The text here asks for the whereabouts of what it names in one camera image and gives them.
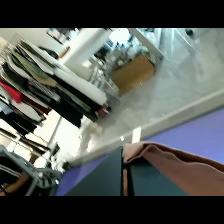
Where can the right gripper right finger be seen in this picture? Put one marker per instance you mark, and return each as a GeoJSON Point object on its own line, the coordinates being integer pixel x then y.
{"type": "Point", "coordinates": [150, 180]}

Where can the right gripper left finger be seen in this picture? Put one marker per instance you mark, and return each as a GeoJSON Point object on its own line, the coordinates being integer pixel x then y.
{"type": "Point", "coordinates": [103, 176]}

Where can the red garment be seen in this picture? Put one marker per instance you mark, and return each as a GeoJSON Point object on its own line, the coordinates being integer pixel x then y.
{"type": "Point", "coordinates": [186, 170]}

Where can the rack of hanging clothes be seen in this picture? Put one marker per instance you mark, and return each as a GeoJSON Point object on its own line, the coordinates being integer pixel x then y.
{"type": "Point", "coordinates": [43, 90]}

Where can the brown cardboard box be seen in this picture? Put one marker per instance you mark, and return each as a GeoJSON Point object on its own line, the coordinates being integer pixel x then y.
{"type": "Point", "coordinates": [133, 75]}

